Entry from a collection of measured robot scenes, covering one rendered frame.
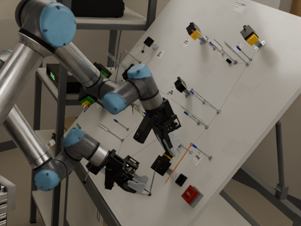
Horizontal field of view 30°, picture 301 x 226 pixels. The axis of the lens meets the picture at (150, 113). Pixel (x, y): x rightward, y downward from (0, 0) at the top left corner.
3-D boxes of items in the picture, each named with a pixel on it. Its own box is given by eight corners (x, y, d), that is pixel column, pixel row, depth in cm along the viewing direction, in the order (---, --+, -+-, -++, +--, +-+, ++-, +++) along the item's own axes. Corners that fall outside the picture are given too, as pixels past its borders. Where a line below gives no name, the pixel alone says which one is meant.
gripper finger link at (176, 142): (188, 151, 202) (178, 129, 199) (175, 160, 200) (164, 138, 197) (184, 149, 205) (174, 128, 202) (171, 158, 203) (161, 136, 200)
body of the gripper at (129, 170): (135, 178, 195) (107, 159, 193) (122, 189, 201) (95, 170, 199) (141, 163, 201) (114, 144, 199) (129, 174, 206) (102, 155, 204)
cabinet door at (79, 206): (96, 280, 256) (102, 203, 242) (65, 218, 302) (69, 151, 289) (100, 279, 256) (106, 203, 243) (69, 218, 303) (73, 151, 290)
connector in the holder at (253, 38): (257, 37, 206) (253, 33, 205) (259, 39, 205) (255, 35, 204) (250, 43, 207) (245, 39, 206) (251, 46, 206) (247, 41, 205)
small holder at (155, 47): (146, 56, 272) (137, 49, 268) (156, 43, 271) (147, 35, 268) (149, 58, 268) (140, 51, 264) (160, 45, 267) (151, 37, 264)
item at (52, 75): (60, 94, 292) (60, 82, 289) (45, 74, 322) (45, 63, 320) (119, 93, 305) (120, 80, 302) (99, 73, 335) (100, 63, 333)
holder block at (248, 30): (258, 31, 218) (244, 17, 213) (267, 45, 209) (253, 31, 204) (249, 39, 219) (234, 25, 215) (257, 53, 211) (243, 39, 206)
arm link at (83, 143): (63, 137, 201) (76, 120, 198) (88, 154, 204) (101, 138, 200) (58, 148, 194) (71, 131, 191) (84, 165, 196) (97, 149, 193)
